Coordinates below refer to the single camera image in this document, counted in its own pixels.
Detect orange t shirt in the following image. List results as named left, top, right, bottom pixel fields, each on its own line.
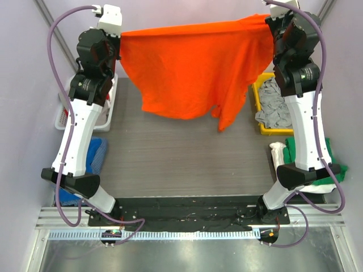
left=120, top=14, right=273, bottom=131

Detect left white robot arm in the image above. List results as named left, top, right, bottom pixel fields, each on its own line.
left=41, top=28, right=121, bottom=226

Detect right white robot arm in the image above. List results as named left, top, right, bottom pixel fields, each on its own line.
left=256, top=10, right=341, bottom=224

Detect white cloth in basket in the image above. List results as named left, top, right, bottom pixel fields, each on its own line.
left=99, top=74, right=118, bottom=125

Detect white plastic basket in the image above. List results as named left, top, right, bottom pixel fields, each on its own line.
left=54, top=88, right=117, bottom=132

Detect grey shirt in yellow bin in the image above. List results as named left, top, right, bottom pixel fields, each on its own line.
left=255, top=76, right=292, bottom=129

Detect yellow plastic bin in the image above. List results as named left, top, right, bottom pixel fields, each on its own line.
left=248, top=73, right=296, bottom=136

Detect blue white checkered cloth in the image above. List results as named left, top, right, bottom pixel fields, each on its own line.
left=50, top=138, right=109, bottom=207

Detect green folded t shirt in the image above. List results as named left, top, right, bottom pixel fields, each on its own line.
left=283, top=137, right=348, bottom=186

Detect white folded t shirt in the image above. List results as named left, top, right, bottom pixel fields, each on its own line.
left=269, top=142, right=336, bottom=194

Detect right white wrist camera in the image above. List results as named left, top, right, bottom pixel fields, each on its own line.
left=263, top=0, right=300, bottom=20

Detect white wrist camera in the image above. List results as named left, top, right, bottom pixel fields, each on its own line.
left=263, top=0, right=300, bottom=20
left=92, top=4, right=123, bottom=38

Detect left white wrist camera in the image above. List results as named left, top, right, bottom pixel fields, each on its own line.
left=92, top=4, right=123, bottom=38

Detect right corner metal post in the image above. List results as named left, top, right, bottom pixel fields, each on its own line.
left=317, top=0, right=337, bottom=22

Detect corner metal post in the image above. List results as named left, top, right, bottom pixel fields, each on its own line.
left=32, top=0, right=77, bottom=72
left=317, top=0, right=337, bottom=22

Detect left corner metal post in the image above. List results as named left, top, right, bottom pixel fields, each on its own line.
left=32, top=0, right=77, bottom=72

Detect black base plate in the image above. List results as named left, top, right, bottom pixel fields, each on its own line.
left=87, top=195, right=290, bottom=233

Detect slotted cable duct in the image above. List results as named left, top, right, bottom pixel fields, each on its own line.
left=48, top=228, right=260, bottom=241

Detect aluminium rail frame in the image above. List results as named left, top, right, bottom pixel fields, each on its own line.
left=28, top=205, right=357, bottom=271

